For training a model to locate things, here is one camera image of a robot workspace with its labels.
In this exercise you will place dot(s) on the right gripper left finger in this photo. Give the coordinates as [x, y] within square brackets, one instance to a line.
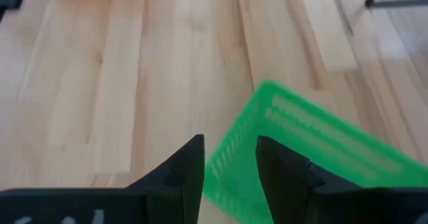
[180, 184]

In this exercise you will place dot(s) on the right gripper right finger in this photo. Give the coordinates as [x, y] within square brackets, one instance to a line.
[284, 184]

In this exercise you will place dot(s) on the green slotted plastic basket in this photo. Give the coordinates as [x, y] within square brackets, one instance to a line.
[301, 133]

